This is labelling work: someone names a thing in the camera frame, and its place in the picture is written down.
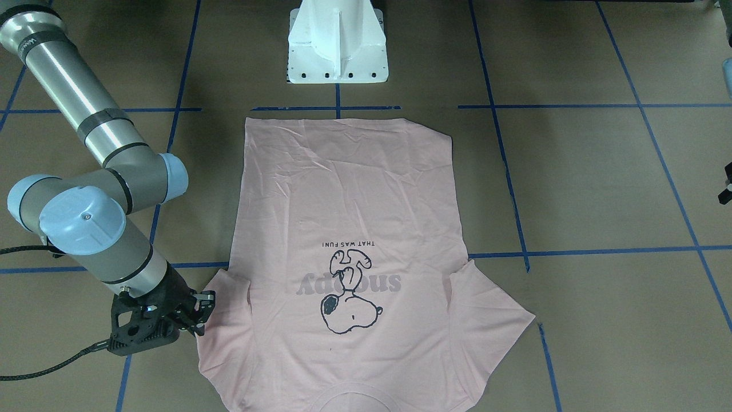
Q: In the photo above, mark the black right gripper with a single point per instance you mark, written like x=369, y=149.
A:
x=173, y=293

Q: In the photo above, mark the pink Snoopy t-shirt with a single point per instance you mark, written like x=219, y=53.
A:
x=349, y=286

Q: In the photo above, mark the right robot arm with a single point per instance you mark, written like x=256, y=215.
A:
x=87, y=216

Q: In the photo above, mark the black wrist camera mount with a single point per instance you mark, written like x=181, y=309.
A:
x=133, y=329

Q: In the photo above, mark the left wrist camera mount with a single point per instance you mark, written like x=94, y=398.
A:
x=726, y=195

